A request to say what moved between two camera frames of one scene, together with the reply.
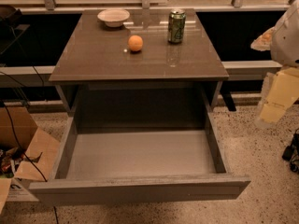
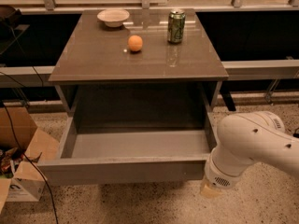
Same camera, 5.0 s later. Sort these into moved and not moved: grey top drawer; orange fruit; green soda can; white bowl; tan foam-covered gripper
Moved: tan foam-covered gripper; grey top drawer
Not moved: white bowl; green soda can; orange fruit
